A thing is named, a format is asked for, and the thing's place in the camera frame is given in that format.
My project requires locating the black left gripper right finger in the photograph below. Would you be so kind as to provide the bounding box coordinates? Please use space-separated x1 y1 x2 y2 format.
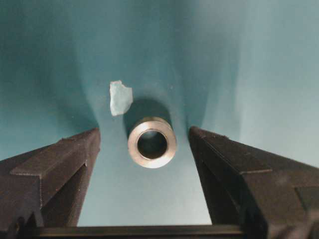
188 126 319 239

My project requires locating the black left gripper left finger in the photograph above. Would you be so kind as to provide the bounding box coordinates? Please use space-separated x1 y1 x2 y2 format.
0 128 100 239

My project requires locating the silver metal washer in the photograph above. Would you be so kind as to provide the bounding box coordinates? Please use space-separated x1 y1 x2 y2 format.
128 117 177 169

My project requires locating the pale blue tape scrap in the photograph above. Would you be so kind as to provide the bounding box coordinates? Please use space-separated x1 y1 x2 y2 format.
109 80 134 117

